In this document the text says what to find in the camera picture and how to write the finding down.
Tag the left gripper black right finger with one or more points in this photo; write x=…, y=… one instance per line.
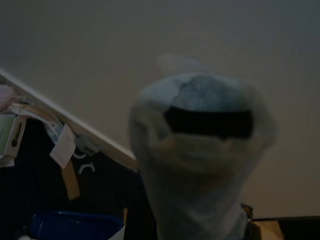
x=245, y=160

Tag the beige cardboard strip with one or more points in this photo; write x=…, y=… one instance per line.
x=71, y=182

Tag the blue plastic dustpan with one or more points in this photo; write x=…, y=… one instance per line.
x=70, y=225

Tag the white paper tag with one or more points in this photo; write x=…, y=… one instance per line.
x=62, y=147

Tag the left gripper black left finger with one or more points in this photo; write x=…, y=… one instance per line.
x=155, y=155

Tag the brown cardboard box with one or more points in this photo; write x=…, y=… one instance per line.
x=267, y=231

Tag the white product box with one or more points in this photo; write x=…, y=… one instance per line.
x=10, y=140

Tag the black floor rug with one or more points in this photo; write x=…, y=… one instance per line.
x=105, y=187

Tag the grey plastic clip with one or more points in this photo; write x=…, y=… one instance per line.
x=86, y=145

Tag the white baseboard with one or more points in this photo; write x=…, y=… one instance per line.
x=50, y=107

